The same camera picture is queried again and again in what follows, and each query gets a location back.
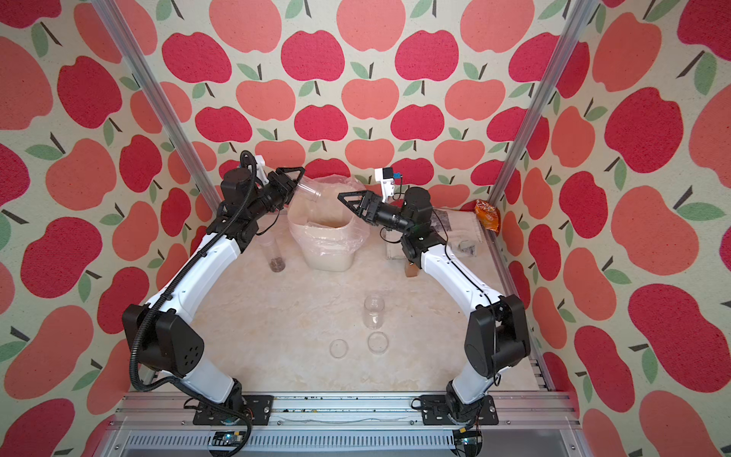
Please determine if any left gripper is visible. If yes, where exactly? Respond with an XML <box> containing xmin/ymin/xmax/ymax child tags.
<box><xmin>246</xmin><ymin>166</ymin><xmax>306</xmax><ymax>222</ymax></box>

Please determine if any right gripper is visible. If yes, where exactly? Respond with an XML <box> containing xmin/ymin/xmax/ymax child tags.
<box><xmin>343</xmin><ymin>193</ymin><xmax>413</xmax><ymax>241</ymax></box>

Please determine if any clear tea jar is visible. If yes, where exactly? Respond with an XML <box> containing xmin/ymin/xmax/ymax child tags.
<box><xmin>295</xmin><ymin>176</ymin><xmax>323</xmax><ymax>202</ymax></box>
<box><xmin>363</xmin><ymin>294</ymin><xmax>386</xmax><ymax>329</ymax></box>
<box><xmin>257</xmin><ymin>230</ymin><xmax>286</xmax><ymax>273</ymax></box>

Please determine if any clear jar lid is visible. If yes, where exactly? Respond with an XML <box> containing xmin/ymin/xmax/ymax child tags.
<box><xmin>367</xmin><ymin>331</ymin><xmax>389</xmax><ymax>355</ymax></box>
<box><xmin>329</xmin><ymin>339</ymin><xmax>350</xmax><ymax>360</ymax></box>

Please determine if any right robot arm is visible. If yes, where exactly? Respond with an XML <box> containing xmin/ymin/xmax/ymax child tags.
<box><xmin>338</xmin><ymin>188</ymin><xmax>531</xmax><ymax>425</ymax></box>

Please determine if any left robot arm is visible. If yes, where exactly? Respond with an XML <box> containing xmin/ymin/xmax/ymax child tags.
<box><xmin>122</xmin><ymin>150</ymin><xmax>306</xmax><ymax>417</ymax></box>

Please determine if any clear plastic bin liner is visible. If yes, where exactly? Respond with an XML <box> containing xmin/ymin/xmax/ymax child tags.
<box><xmin>287</xmin><ymin>175</ymin><xmax>370</xmax><ymax>256</ymax></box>

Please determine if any white trash bin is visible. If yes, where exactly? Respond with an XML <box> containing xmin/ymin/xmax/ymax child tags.
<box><xmin>287</xmin><ymin>195</ymin><xmax>369</xmax><ymax>272</ymax></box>

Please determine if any brown bottle black cap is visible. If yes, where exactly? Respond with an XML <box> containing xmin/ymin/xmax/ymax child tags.
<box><xmin>405</xmin><ymin>262</ymin><xmax>420</xmax><ymax>278</ymax></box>

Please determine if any folded printed tote bag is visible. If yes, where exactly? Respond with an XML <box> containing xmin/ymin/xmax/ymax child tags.
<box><xmin>379</xmin><ymin>209</ymin><xmax>487</xmax><ymax>260</ymax></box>

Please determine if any orange snack packet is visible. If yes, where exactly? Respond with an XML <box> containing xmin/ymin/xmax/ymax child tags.
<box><xmin>474</xmin><ymin>199</ymin><xmax>502</xmax><ymax>234</ymax></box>

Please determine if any left aluminium frame post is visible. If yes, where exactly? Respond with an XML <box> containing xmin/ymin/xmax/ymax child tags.
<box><xmin>91</xmin><ymin>0</ymin><xmax>222</xmax><ymax>213</ymax></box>

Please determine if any aluminium frame post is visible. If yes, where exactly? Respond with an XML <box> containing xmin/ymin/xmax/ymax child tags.
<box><xmin>91</xmin><ymin>0</ymin><xmax>222</xmax><ymax>213</ymax></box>
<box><xmin>488</xmin><ymin>0</ymin><xmax>599</xmax><ymax>205</ymax></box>

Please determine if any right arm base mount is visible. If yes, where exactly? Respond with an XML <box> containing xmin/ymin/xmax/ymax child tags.
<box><xmin>410</xmin><ymin>393</ymin><xmax>500</xmax><ymax>428</ymax></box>

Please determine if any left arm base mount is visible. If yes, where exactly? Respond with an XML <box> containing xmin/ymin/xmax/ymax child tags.
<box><xmin>190</xmin><ymin>394</ymin><xmax>274</xmax><ymax>427</ymax></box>

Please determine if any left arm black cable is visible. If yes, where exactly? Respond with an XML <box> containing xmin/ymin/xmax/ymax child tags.
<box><xmin>128</xmin><ymin>149</ymin><xmax>259</xmax><ymax>457</ymax></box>

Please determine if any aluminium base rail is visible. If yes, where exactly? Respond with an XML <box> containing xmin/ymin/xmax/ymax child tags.
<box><xmin>91</xmin><ymin>391</ymin><xmax>592</xmax><ymax>456</ymax></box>

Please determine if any right aluminium frame post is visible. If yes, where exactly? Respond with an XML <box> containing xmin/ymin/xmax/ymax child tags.
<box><xmin>488</xmin><ymin>0</ymin><xmax>599</xmax><ymax>205</ymax></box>

